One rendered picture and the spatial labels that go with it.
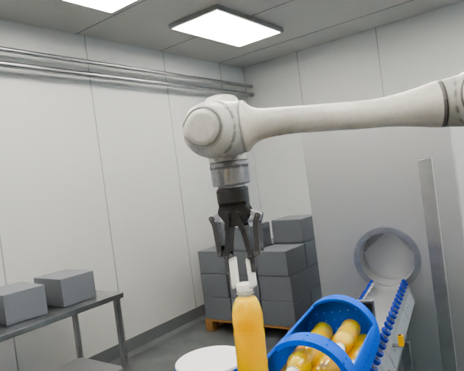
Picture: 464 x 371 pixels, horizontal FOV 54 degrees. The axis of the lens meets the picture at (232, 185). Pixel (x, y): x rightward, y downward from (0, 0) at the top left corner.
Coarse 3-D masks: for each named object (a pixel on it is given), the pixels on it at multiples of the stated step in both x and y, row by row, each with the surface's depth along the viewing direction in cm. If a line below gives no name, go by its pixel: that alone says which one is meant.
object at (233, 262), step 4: (228, 260) 106; (232, 260) 106; (236, 260) 108; (232, 264) 106; (236, 264) 108; (232, 268) 106; (236, 268) 108; (232, 272) 106; (236, 272) 108; (232, 276) 106; (236, 276) 108; (232, 280) 106; (236, 280) 108; (232, 284) 106; (232, 288) 106
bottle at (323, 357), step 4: (320, 356) 139; (324, 356) 138; (320, 360) 136; (324, 360) 135; (328, 360) 135; (332, 360) 136; (316, 364) 134; (320, 364) 132; (324, 364) 132; (328, 364) 133; (332, 364) 134; (336, 364) 135; (312, 368) 133; (316, 368) 130; (320, 368) 130; (324, 368) 130; (328, 368) 131; (332, 368) 132; (336, 368) 134
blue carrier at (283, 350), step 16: (320, 304) 176; (336, 304) 174; (352, 304) 166; (304, 320) 174; (320, 320) 177; (336, 320) 174; (368, 320) 164; (288, 336) 139; (304, 336) 135; (320, 336) 135; (368, 336) 153; (272, 352) 134; (288, 352) 160; (336, 352) 130; (368, 352) 148; (272, 368) 146; (352, 368) 130; (368, 368) 146
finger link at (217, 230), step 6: (210, 216) 108; (210, 222) 108; (216, 222) 108; (216, 228) 108; (216, 234) 108; (222, 234) 109; (216, 240) 108; (222, 240) 109; (216, 246) 108; (222, 246) 109
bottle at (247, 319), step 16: (240, 304) 104; (256, 304) 105; (240, 320) 103; (256, 320) 103; (240, 336) 104; (256, 336) 103; (240, 352) 104; (256, 352) 103; (240, 368) 104; (256, 368) 103
